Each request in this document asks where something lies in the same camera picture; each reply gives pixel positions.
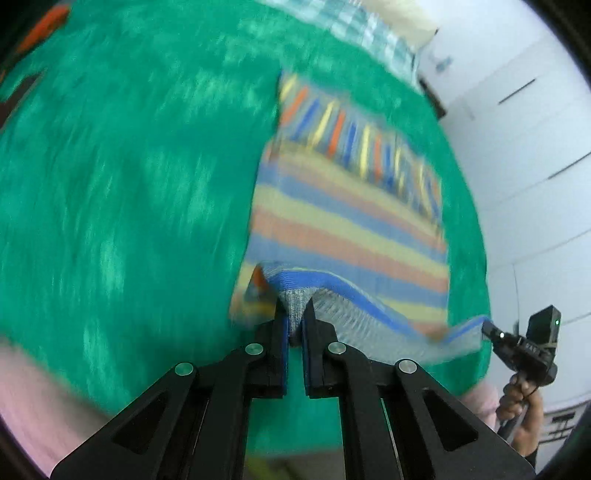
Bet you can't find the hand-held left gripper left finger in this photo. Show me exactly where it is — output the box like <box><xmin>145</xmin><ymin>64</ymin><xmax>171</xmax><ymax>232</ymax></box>
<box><xmin>50</xmin><ymin>298</ymin><xmax>291</xmax><ymax>480</ymax></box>

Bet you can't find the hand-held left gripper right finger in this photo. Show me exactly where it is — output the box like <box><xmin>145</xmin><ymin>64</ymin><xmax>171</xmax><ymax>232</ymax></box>
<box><xmin>301</xmin><ymin>298</ymin><xmax>536</xmax><ymax>480</ymax></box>

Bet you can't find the striped knit sweater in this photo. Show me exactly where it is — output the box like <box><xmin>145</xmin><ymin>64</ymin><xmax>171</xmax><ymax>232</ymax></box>
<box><xmin>228</xmin><ymin>69</ymin><xmax>490</xmax><ymax>365</ymax></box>

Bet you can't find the person's right hand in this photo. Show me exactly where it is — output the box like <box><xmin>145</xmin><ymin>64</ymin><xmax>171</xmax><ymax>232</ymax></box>
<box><xmin>496</xmin><ymin>371</ymin><xmax>546</xmax><ymax>455</ymax></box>

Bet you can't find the white wardrobe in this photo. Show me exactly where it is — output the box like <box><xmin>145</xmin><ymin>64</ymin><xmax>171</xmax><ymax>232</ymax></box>
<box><xmin>434</xmin><ymin>0</ymin><xmax>591</xmax><ymax>462</ymax></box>

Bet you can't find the green velvet blanket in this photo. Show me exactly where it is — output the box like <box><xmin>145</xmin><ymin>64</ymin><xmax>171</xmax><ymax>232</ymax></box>
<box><xmin>0</xmin><ymin>0</ymin><xmax>490</xmax><ymax>457</ymax></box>

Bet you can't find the dark wooden nightstand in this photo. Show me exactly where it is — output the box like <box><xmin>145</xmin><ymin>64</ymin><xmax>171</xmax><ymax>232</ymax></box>
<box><xmin>418</xmin><ymin>78</ymin><xmax>446</xmax><ymax>121</ymax></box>

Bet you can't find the pink dotted mattress cover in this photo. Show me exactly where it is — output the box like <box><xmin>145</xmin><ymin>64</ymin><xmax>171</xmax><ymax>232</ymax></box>
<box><xmin>0</xmin><ymin>337</ymin><xmax>502</xmax><ymax>478</ymax></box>

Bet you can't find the green plaid bed sheet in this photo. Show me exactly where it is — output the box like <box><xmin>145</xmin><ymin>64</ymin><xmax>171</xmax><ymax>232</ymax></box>
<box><xmin>259</xmin><ymin>0</ymin><xmax>421</xmax><ymax>86</ymax></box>

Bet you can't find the dark slim phone case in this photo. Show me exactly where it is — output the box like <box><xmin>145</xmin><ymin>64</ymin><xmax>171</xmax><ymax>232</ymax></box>
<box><xmin>0</xmin><ymin>71</ymin><xmax>47</xmax><ymax>130</ymax></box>

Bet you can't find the orange fleece garment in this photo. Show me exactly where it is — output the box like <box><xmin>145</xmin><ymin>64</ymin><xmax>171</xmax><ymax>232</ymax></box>
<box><xmin>18</xmin><ymin>2</ymin><xmax>72</xmax><ymax>54</ymax></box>

